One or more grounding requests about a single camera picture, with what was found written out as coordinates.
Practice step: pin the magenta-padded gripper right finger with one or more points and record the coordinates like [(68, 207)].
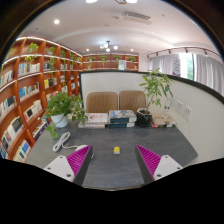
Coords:
[(166, 165)]

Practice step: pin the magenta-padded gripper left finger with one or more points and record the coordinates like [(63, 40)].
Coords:
[(61, 166)]

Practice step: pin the small stack of books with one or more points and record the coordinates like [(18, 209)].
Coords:
[(163, 120)]

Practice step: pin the pothos plant in white pot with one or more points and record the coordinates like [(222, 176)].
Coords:
[(60, 120)]

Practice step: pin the tall plant in black pot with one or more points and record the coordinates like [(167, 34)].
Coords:
[(143, 118)]

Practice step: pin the white book with peach print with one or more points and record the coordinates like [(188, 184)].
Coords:
[(96, 117)]

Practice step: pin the large dark-spined book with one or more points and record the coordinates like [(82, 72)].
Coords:
[(120, 125), (121, 115)]

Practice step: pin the brown upholstered chair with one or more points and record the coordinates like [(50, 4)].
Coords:
[(131, 100), (101, 101)]

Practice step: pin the orange wooden bookshelf unit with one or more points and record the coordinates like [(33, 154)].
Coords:
[(23, 90)]

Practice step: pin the white purple standing banner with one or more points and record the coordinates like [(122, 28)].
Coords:
[(176, 69)]

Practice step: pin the white sheer curtain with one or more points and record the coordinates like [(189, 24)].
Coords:
[(206, 71), (160, 63)]

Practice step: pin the orange wooden plant shelf unit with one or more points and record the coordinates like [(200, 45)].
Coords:
[(95, 65)]

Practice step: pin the white framed sign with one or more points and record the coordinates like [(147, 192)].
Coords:
[(122, 65)]

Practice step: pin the recessed ceiling lights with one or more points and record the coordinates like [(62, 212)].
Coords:
[(56, 21)]

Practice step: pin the ceiling air vent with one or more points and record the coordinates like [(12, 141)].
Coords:
[(136, 16)]

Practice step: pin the white wall socket panel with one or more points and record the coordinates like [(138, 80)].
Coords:
[(179, 107), (187, 113)]

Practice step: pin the black track light rail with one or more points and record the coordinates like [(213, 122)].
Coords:
[(183, 50)]

